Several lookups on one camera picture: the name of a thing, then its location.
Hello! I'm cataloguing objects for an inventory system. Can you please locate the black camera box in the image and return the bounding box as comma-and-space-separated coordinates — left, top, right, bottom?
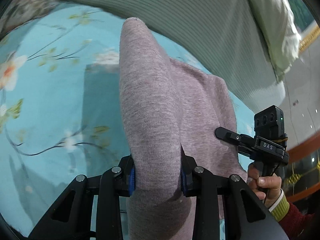
254, 105, 285, 140

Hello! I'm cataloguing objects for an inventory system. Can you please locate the white floral pillow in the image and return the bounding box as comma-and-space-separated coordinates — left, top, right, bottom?
1, 0, 59, 38

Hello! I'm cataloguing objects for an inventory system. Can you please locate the landscape wall painting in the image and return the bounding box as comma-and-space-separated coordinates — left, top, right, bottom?
288, 0, 319, 54

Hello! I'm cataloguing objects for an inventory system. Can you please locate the red sleeve forearm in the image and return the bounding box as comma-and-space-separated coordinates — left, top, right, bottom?
268, 190, 319, 239

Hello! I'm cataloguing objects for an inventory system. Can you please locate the pink knit sweater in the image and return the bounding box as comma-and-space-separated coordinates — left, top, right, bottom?
119, 18, 247, 239

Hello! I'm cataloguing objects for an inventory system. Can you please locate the person's right hand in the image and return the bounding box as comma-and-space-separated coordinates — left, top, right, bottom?
247, 163, 282, 208

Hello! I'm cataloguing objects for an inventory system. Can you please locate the turquoise floral bed sheet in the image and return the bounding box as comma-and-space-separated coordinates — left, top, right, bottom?
1, 3, 253, 239

